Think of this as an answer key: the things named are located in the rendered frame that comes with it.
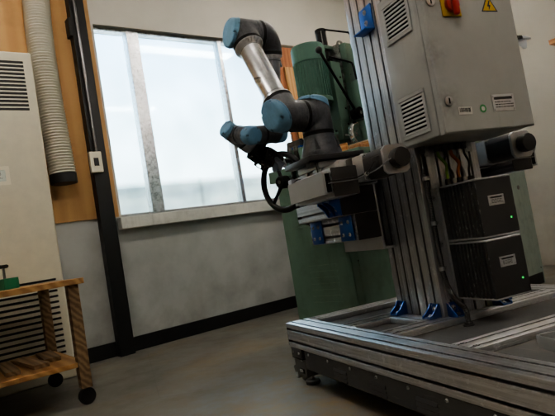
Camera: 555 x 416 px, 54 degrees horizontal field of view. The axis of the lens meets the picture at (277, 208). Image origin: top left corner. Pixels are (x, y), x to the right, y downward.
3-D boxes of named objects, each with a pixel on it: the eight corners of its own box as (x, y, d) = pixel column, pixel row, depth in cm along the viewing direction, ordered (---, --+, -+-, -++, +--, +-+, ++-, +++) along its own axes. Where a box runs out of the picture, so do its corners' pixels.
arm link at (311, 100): (340, 128, 199) (334, 92, 200) (312, 129, 191) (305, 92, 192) (320, 135, 209) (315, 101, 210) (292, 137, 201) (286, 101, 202)
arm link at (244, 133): (270, 125, 215) (254, 125, 224) (246, 125, 209) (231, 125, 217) (270, 144, 216) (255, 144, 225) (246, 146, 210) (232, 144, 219)
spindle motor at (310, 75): (292, 109, 278) (282, 51, 280) (315, 111, 291) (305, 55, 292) (318, 99, 266) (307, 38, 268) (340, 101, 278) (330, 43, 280)
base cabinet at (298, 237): (301, 344, 276) (278, 207, 280) (368, 319, 316) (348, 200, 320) (373, 347, 244) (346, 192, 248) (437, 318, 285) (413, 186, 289)
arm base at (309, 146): (350, 152, 196) (345, 125, 196) (313, 156, 190) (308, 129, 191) (330, 160, 210) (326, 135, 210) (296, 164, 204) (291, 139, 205)
